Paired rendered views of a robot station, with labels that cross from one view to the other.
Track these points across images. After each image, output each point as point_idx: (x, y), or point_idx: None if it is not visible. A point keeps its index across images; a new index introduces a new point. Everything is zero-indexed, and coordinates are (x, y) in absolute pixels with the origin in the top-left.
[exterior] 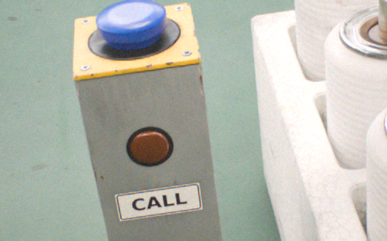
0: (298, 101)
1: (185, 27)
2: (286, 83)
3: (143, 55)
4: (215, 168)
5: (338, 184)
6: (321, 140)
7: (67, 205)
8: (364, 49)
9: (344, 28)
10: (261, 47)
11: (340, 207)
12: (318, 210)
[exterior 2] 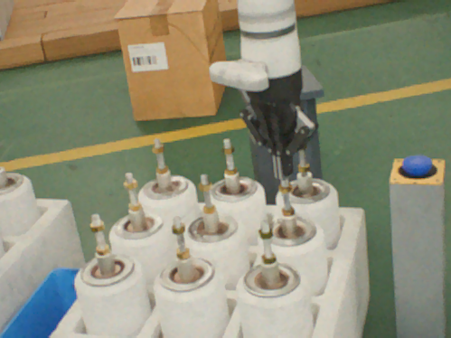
0: (332, 293)
1: (395, 171)
2: (332, 305)
3: None
4: None
5: (339, 249)
6: (333, 270)
7: None
8: (311, 221)
9: (311, 234)
10: (331, 337)
11: (343, 241)
12: (353, 242)
